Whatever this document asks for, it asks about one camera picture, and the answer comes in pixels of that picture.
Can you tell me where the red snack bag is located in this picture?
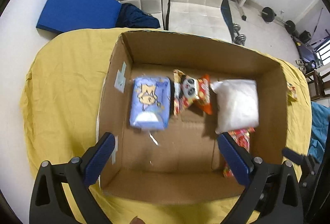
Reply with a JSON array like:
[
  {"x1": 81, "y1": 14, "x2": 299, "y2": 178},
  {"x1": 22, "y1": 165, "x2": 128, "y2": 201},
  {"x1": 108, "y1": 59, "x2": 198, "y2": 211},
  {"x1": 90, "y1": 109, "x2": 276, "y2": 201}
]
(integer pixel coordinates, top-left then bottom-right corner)
[{"x1": 222, "y1": 127, "x2": 256, "y2": 179}]

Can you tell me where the yellow panda chip bag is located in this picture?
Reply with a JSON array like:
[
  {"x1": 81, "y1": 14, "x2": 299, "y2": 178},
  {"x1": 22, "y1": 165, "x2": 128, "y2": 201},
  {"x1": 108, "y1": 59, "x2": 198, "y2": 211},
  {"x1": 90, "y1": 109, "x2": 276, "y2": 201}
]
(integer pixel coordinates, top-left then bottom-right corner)
[{"x1": 287, "y1": 82, "x2": 298, "y2": 101}]

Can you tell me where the blue cartoon tissue pack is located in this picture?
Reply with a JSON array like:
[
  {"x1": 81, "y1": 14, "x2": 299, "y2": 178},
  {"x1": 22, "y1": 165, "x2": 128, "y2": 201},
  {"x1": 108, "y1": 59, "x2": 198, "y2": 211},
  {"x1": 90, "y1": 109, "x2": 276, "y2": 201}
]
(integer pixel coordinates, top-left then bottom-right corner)
[{"x1": 129, "y1": 76, "x2": 171, "y2": 130}]

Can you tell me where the blue quilt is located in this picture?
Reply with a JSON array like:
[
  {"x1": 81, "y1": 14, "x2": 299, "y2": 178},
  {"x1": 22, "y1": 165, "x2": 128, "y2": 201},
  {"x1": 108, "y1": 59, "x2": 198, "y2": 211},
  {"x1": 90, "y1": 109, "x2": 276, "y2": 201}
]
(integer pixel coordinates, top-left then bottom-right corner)
[{"x1": 308, "y1": 102, "x2": 329, "y2": 163}]

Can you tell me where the dark wooden chair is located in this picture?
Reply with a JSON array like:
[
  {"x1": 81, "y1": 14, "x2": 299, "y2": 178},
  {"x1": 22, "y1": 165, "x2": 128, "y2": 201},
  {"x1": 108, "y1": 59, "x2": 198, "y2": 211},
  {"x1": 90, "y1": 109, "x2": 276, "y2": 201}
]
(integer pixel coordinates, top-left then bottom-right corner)
[{"x1": 305, "y1": 70, "x2": 329, "y2": 101}]

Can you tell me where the white powder bag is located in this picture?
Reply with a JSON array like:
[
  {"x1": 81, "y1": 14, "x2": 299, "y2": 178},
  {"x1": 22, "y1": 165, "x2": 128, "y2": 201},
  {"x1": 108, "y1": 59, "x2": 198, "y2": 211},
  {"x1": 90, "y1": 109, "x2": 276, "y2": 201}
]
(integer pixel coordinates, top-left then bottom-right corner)
[{"x1": 210, "y1": 80, "x2": 259, "y2": 134}]

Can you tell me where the milk carton cardboard box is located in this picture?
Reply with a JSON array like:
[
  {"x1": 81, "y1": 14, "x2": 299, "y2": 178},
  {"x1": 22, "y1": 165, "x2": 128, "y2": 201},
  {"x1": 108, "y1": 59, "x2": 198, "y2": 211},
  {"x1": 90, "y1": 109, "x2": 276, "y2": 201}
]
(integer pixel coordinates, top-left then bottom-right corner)
[{"x1": 99, "y1": 30, "x2": 288, "y2": 204}]

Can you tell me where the black sit-up bench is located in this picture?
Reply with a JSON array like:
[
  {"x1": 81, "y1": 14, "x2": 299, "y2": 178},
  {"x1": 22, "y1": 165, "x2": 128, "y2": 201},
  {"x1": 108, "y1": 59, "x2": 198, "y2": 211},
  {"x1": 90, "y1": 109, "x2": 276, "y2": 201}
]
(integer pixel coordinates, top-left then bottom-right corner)
[{"x1": 291, "y1": 30, "x2": 320, "y2": 73}]

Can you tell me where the yellow tablecloth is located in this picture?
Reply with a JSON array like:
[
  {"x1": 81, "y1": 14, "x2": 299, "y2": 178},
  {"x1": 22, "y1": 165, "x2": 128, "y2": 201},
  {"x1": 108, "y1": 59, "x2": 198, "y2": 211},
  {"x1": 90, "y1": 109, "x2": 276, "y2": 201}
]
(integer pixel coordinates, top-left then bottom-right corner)
[{"x1": 21, "y1": 29, "x2": 312, "y2": 223}]

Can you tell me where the orange panda snack bag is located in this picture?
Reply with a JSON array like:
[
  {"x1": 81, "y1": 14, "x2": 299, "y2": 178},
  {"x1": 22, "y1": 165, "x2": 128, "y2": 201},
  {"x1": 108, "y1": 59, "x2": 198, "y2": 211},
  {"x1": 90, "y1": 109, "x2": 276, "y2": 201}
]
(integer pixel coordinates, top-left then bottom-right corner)
[{"x1": 173, "y1": 69, "x2": 213, "y2": 116}]

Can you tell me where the dumbbell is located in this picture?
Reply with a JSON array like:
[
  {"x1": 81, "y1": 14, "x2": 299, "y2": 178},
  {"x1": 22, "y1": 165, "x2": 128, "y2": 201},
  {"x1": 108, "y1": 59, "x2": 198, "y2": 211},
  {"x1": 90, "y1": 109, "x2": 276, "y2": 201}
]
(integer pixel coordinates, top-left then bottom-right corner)
[{"x1": 233, "y1": 24, "x2": 246, "y2": 46}]

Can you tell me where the floor barbell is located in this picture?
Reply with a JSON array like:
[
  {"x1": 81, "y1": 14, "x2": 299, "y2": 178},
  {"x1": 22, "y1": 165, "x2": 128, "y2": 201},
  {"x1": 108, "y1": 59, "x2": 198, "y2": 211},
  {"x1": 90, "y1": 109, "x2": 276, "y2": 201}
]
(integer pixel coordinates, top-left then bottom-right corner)
[{"x1": 261, "y1": 7, "x2": 296, "y2": 34}]

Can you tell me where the black blue bench pad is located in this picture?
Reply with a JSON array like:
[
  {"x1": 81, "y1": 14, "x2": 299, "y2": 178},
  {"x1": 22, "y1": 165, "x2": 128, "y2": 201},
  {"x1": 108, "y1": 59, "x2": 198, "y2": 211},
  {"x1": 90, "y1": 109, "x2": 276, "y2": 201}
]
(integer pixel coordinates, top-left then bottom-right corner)
[{"x1": 220, "y1": 0, "x2": 234, "y2": 40}]

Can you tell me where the blue foam mat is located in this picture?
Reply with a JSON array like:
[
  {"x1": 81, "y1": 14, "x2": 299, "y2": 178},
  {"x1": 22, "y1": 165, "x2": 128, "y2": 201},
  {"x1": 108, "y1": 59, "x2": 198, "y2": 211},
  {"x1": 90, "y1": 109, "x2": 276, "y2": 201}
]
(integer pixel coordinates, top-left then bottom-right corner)
[{"x1": 36, "y1": 0, "x2": 121, "y2": 34}]

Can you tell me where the dark blue cloth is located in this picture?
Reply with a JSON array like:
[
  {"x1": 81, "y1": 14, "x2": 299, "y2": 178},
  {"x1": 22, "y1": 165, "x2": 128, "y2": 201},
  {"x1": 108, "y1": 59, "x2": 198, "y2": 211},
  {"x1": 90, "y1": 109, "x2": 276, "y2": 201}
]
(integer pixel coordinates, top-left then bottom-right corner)
[{"x1": 115, "y1": 3, "x2": 160, "y2": 29}]

